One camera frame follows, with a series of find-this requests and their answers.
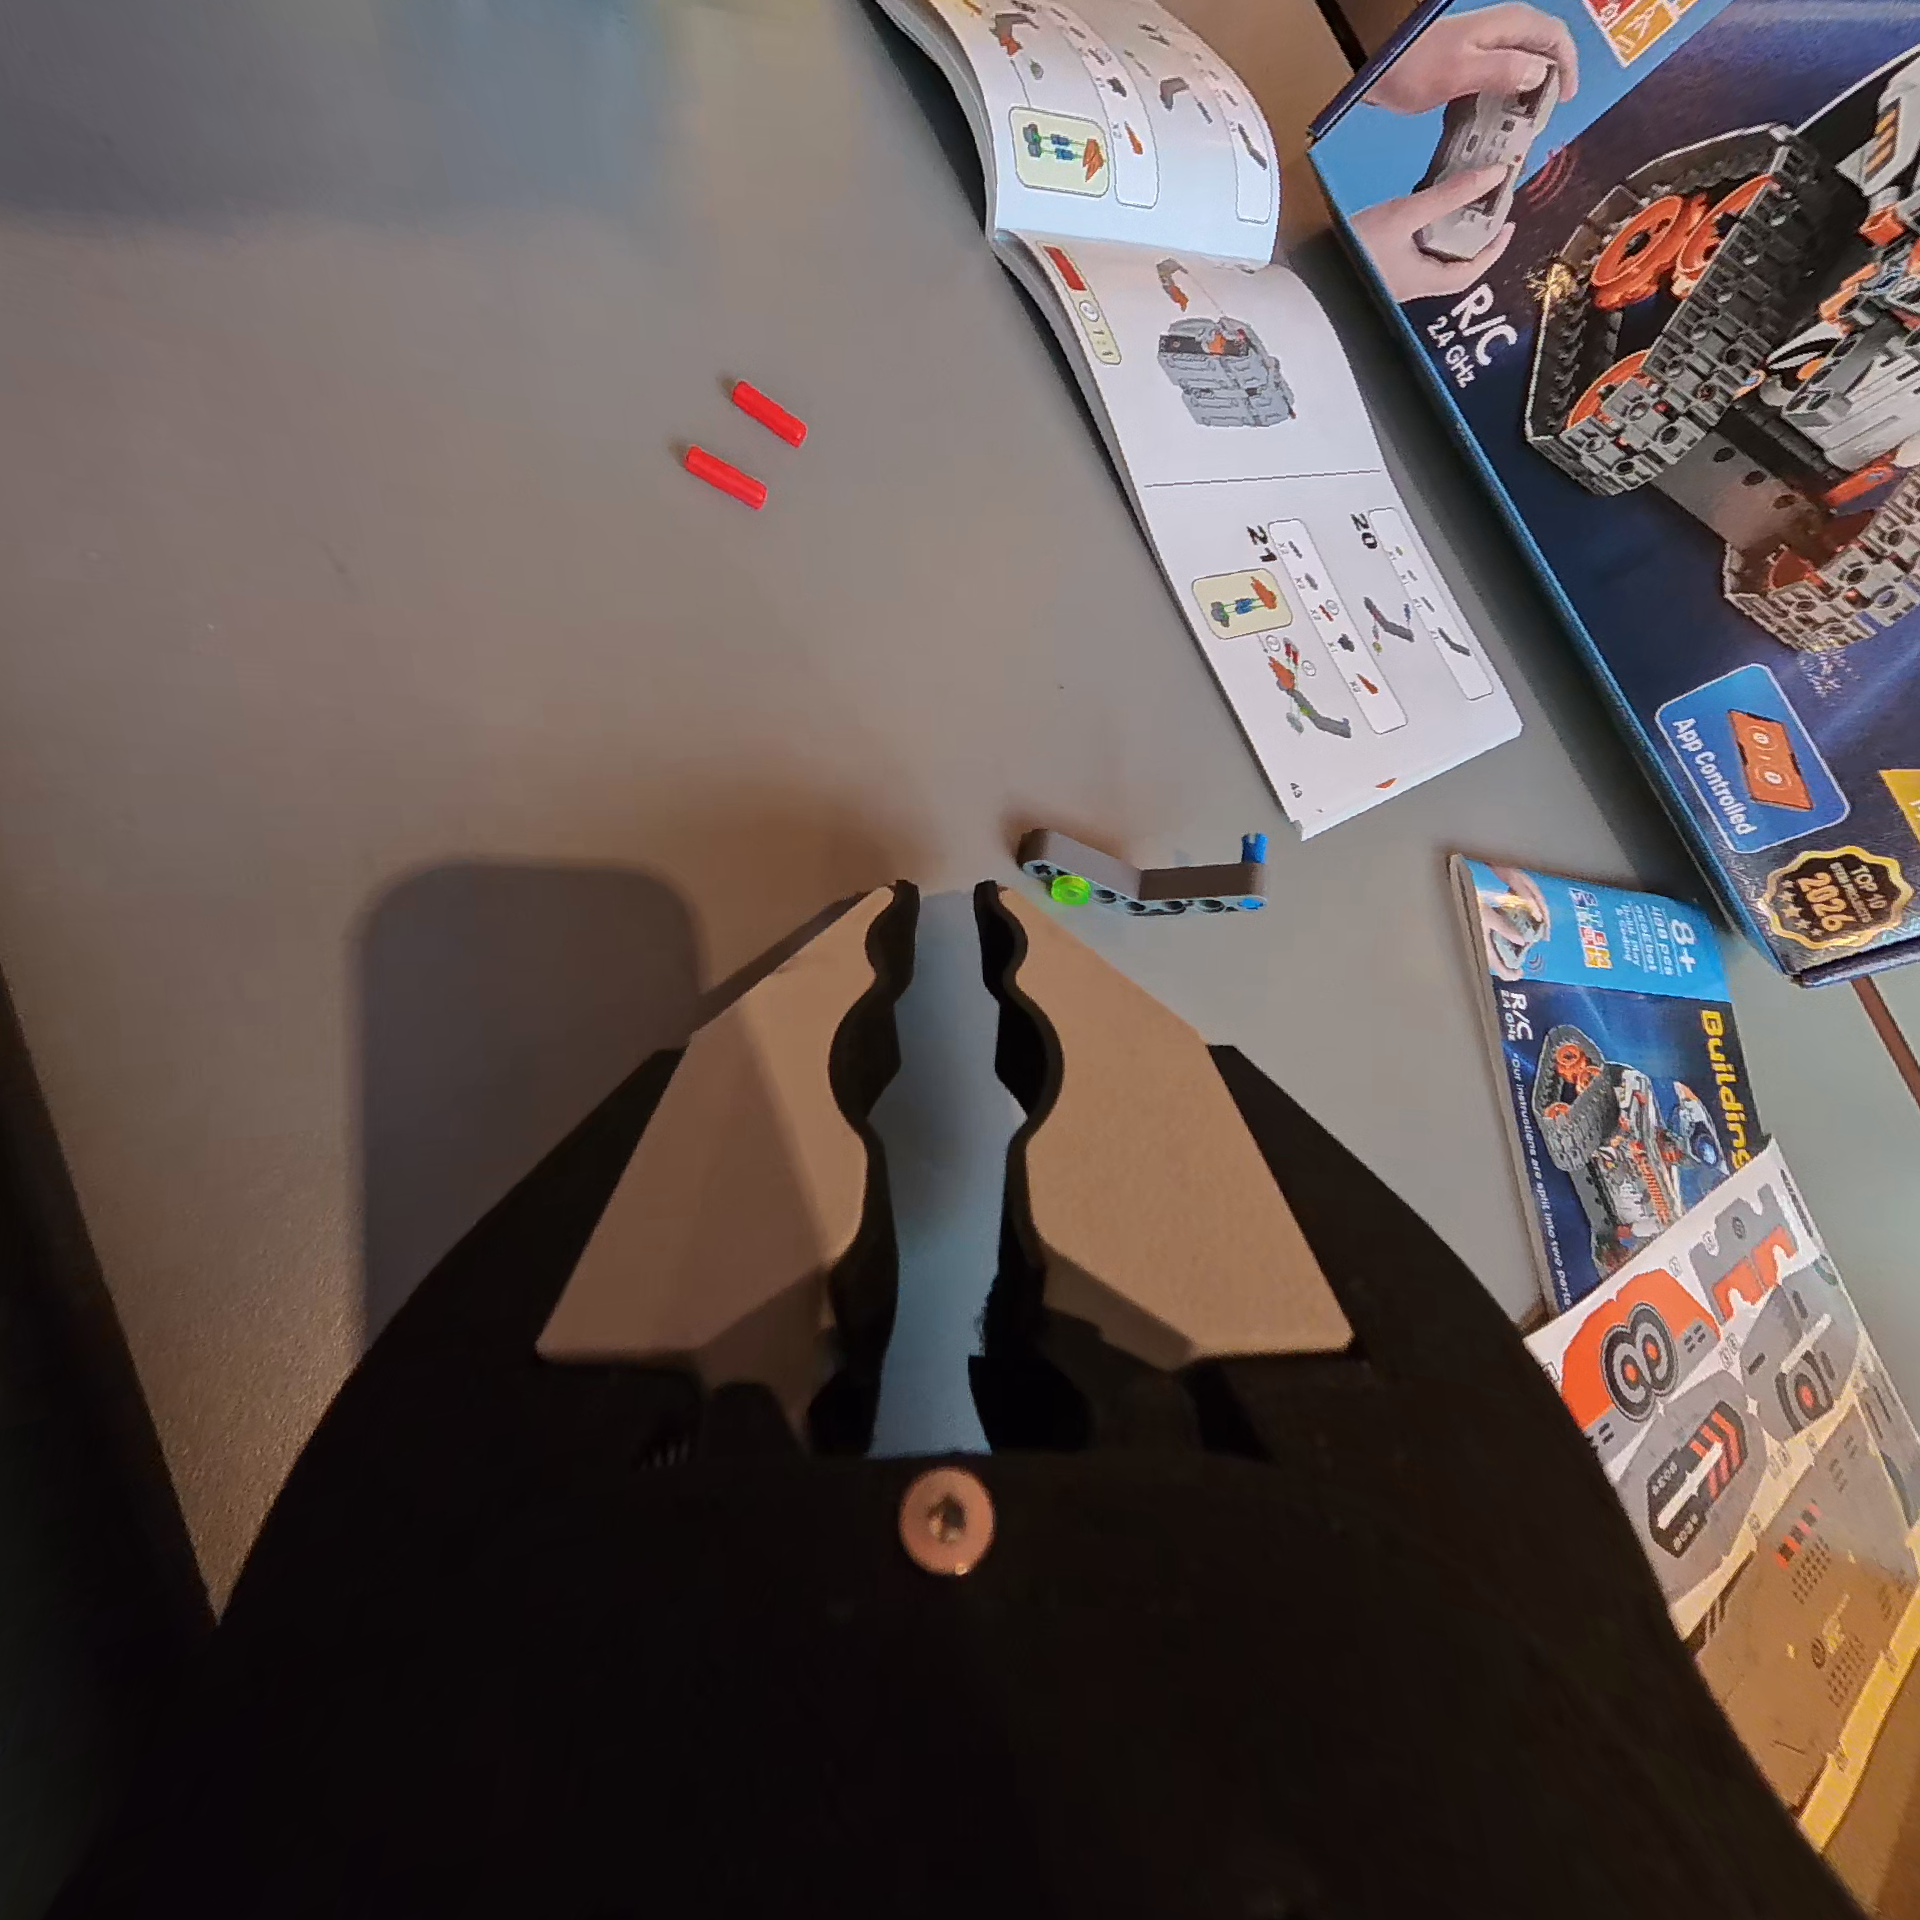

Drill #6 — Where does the dark grey angled building beam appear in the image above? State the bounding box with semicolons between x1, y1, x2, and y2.
1018;828;1272;917

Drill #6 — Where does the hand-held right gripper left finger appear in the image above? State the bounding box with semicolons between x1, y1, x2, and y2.
535;879;919;1456

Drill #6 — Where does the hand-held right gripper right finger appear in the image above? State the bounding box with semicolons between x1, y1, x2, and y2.
974;879;1354;1436

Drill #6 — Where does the small blue booklet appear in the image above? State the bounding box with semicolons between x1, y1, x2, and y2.
1445;854;1759;1322

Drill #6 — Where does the sticker sheet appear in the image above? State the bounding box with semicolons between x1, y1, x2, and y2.
1522;1141;1920;1854

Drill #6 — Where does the blue robot kit box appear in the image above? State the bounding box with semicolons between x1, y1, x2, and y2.
1306;0;1920;988

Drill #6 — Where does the open instruction booklet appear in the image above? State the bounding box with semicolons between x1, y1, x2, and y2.
874;0;1522;840

